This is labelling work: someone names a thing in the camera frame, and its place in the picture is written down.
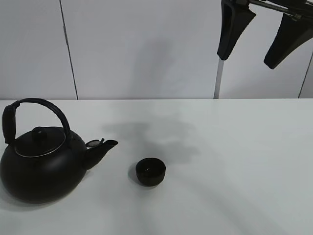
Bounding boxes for black round tea kettle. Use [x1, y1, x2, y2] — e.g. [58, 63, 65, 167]
[0, 98, 118, 203]

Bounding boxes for silver vertical metal post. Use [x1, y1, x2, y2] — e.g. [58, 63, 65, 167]
[213, 58, 224, 99]

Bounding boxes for small black teacup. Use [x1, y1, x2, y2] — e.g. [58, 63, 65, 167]
[135, 158, 166, 187]

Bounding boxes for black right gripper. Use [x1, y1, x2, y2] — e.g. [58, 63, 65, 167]
[217, 0, 313, 70]

